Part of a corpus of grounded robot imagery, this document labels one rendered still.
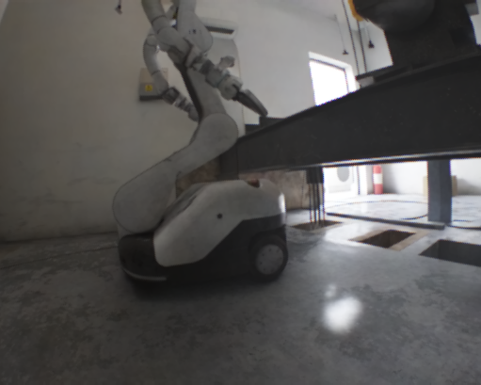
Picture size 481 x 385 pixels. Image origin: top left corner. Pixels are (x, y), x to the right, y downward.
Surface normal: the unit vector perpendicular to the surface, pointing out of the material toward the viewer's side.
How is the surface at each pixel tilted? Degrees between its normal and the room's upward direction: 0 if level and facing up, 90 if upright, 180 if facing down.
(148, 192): 90
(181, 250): 90
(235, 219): 90
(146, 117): 90
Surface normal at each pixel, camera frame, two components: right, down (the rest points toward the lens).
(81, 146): 0.41, 0.02
